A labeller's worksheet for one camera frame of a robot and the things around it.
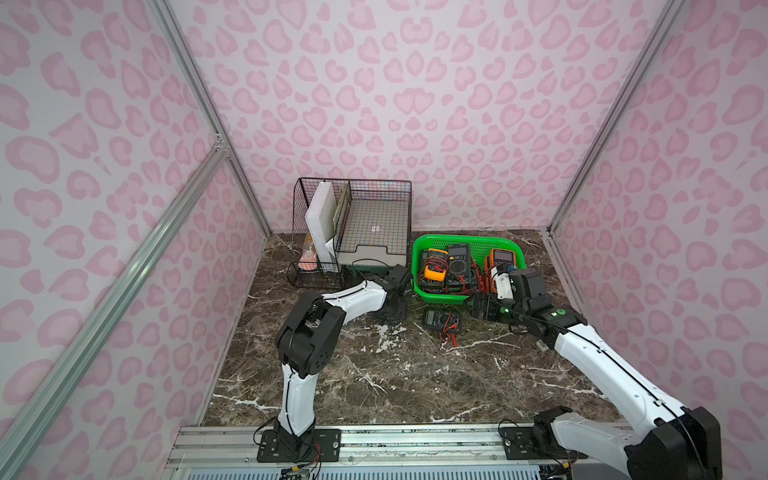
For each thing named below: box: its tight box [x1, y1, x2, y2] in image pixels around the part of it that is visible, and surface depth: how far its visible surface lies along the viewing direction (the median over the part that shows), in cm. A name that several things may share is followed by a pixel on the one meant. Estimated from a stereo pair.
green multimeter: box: [446, 243, 471, 295], surface depth 100 cm
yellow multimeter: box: [422, 248, 449, 285], surface depth 95 cm
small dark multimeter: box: [422, 307, 461, 333], surface depth 93 cm
